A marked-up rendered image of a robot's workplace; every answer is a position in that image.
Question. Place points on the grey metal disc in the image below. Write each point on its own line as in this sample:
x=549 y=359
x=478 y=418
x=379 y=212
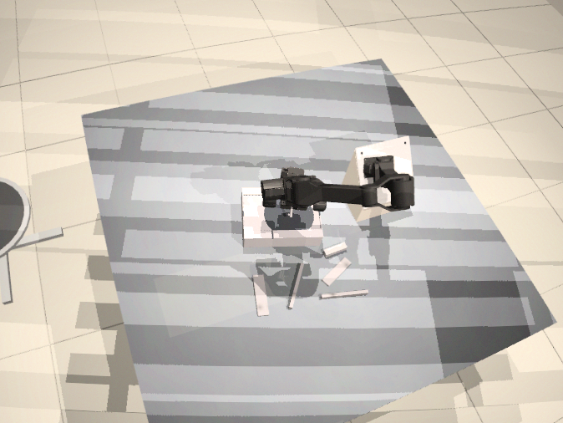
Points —
x=278 y=219

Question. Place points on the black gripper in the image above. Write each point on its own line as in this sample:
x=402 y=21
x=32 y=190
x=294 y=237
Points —
x=318 y=207

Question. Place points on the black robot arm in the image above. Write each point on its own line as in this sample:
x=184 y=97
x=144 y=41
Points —
x=302 y=191

